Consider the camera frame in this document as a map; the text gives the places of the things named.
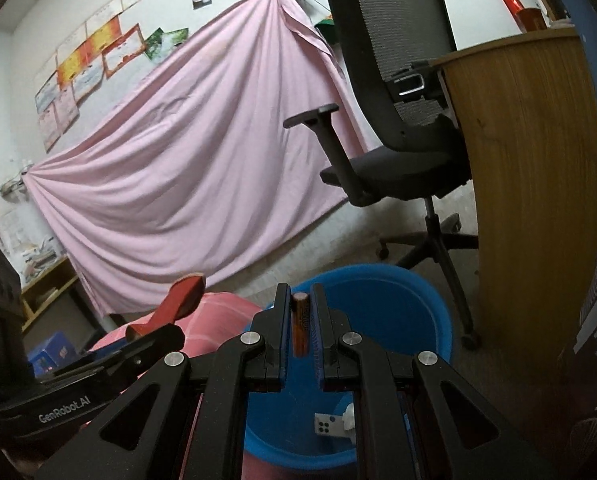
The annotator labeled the group of wall certificates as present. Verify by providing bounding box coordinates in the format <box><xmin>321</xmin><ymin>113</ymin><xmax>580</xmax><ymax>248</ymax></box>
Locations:
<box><xmin>33</xmin><ymin>0</ymin><xmax>168</xmax><ymax>153</ymax></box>

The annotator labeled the blue plastic bucket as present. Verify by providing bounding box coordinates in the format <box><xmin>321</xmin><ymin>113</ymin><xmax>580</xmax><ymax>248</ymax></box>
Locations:
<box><xmin>243</xmin><ymin>264</ymin><xmax>453</xmax><ymax>472</ymax></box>

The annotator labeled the white die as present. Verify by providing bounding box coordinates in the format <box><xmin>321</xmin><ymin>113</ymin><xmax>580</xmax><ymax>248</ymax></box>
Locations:
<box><xmin>313</xmin><ymin>412</ymin><xmax>337</xmax><ymax>439</ymax></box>

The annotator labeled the green landscape photo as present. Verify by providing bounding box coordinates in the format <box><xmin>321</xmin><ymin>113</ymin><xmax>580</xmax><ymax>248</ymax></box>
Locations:
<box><xmin>142</xmin><ymin>29</ymin><xmax>167</xmax><ymax>64</ymax></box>
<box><xmin>161</xmin><ymin>27</ymin><xmax>189</xmax><ymax>52</ymax></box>

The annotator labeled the metal wall rack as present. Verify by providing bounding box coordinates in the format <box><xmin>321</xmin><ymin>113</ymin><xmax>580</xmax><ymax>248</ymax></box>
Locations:
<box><xmin>0</xmin><ymin>161</ymin><xmax>35</xmax><ymax>202</ymax></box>

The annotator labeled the pink hanging sheet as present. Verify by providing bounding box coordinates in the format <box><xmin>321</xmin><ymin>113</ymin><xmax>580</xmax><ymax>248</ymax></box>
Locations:
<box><xmin>21</xmin><ymin>0</ymin><xmax>374</xmax><ymax>317</ymax></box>

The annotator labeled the black office chair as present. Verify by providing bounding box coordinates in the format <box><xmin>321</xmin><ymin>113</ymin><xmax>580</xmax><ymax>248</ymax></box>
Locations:
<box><xmin>283</xmin><ymin>0</ymin><xmax>480</xmax><ymax>352</ymax></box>

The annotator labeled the orange battery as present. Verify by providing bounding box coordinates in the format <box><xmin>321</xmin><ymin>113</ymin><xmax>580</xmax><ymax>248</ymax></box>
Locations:
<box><xmin>292</xmin><ymin>292</ymin><xmax>310</xmax><ymax>358</ymax></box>

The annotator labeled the pink checked cloth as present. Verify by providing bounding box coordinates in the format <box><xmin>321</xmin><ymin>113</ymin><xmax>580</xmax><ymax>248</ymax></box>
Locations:
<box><xmin>86</xmin><ymin>291</ymin><xmax>359</xmax><ymax>480</ymax></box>

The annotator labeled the red packet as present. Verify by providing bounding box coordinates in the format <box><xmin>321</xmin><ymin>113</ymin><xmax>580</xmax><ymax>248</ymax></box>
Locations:
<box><xmin>125</xmin><ymin>272</ymin><xmax>207</xmax><ymax>342</ymax></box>

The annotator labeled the wooden desk panel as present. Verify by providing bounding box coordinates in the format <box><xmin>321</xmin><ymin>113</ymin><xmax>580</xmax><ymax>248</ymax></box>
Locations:
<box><xmin>429</xmin><ymin>27</ymin><xmax>597</xmax><ymax>377</ymax></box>

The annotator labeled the pile of papers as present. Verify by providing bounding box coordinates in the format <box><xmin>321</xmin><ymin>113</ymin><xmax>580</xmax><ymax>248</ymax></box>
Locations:
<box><xmin>21</xmin><ymin>236</ymin><xmax>62</xmax><ymax>281</ymax></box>

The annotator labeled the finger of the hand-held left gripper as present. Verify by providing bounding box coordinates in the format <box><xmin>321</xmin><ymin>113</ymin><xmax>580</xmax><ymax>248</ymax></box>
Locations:
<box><xmin>53</xmin><ymin>324</ymin><xmax>186</xmax><ymax>378</ymax></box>

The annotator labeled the small white plastic item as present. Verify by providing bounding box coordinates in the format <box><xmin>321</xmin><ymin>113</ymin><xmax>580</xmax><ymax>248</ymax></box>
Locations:
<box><xmin>341</xmin><ymin>404</ymin><xmax>357</xmax><ymax>444</ymax></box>

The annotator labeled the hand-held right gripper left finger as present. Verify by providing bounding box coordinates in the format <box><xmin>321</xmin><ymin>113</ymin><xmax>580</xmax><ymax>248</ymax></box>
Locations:
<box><xmin>36</xmin><ymin>282</ymin><xmax>292</xmax><ymax>480</ymax></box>

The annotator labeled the green and red hanging ornament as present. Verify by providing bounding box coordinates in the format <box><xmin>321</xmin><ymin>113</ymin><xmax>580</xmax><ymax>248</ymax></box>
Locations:
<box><xmin>315</xmin><ymin>14</ymin><xmax>337</xmax><ymax>44</ymax></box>

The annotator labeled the blue cardboard box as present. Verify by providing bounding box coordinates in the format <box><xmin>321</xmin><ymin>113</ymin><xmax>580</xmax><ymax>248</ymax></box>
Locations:
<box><xmin>27</xmin><ymin>331</ymin><xmax>77</xmax><ymax>377</ymax></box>

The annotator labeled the wooden wall shelf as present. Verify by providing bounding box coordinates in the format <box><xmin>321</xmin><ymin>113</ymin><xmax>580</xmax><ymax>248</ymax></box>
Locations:
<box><xmin>18</xmin><ymin>255</ymin><xmax>100</xmax><ymax>334</ymax></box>

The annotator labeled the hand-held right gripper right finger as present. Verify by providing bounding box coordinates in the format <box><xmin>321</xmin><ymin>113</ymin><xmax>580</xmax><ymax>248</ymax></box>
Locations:
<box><xmin>311</xmin><ymin>282</ymin><xmax>564</xmax><ymax>480</ymax></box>

